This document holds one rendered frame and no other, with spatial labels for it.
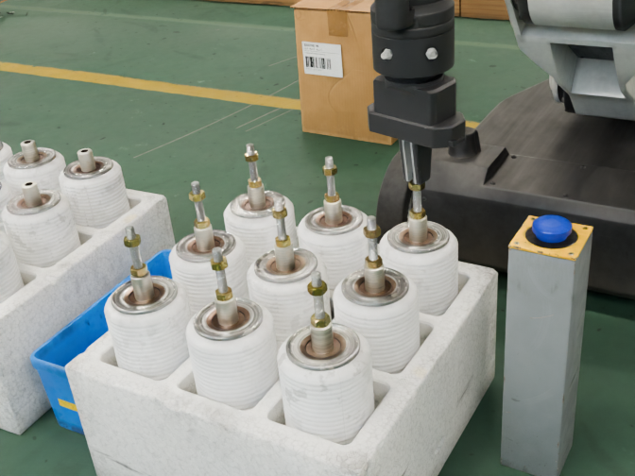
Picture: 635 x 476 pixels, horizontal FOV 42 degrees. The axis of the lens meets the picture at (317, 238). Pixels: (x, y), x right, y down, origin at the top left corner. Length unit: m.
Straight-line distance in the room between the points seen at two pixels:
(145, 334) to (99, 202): 0.40
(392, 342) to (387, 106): 0.26
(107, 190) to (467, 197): 0.55
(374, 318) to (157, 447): 0.29
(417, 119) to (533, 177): 0.43
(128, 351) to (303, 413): 0.23
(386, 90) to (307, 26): 0.98
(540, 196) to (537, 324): 0.37
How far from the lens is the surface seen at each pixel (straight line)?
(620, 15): 1.09
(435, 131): 0.90
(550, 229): 0.88
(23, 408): 1.22
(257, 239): 1.09
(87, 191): 1.29
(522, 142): 1.47
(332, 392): 0.82
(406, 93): 0.91
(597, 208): 1.23
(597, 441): 1.12
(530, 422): 1.01
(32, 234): 1.22
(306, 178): 1.76
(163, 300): 0.95
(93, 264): 1.25
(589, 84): 1.36
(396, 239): 1.01
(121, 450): 1.04
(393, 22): 0.84
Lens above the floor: 0.76
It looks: 30 degrees down
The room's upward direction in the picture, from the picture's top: 5 degrees counter-clockwise
